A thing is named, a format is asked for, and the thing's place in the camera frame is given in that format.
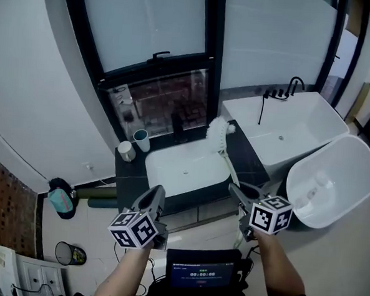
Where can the black vanity countertop with sink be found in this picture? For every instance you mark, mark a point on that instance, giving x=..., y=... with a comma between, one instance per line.
x=130, y=178

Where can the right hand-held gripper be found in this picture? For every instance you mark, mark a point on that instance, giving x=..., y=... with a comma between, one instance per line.
x=268, y=216

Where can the teal cup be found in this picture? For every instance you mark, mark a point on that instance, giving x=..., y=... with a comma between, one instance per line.
x=142, y=140

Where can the person's right forearm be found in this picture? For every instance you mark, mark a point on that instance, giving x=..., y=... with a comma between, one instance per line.
x=278, y=265

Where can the dark vanity cabinet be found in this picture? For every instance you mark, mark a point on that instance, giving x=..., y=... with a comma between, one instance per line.
x=199, y=212

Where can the brown cardboard sheet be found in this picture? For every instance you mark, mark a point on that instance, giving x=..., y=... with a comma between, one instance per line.
x=359, y=101

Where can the white rectangular sink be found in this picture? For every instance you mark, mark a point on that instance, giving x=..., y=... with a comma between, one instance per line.
x=187, y=163

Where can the black hand shower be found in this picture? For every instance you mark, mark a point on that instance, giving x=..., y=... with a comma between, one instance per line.
x=262, y=108

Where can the black tub faucet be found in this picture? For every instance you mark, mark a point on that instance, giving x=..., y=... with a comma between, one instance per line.
x=290, y=88

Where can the black display screen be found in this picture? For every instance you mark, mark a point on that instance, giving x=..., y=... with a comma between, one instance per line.
x=200, y=273

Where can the teal and pink backpack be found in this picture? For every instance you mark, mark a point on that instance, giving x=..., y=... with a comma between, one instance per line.
x=60, y=199

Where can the person's left forearm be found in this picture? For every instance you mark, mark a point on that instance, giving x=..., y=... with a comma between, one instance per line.
x=124, y=272

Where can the white oval bathtub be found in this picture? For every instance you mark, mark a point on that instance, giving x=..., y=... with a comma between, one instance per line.
x=343, y=172

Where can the dark green rolled mat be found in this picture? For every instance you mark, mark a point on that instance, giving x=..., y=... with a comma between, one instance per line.
x=94, y=192
x=102, y=203

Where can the black framed window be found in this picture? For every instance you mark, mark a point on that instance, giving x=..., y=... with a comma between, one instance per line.
x=273, y=40

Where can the white mug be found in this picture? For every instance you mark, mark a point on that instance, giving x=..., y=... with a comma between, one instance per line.
x=126, y=150

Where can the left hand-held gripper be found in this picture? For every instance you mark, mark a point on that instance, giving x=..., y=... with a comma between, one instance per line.
x=136, y=232

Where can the white rectangular bathtub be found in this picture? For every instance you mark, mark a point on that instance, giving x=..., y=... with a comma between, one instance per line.
x=299, y=126

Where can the white drawer cabinet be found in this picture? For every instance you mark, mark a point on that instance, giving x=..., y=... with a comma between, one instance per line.
x=33, y=275

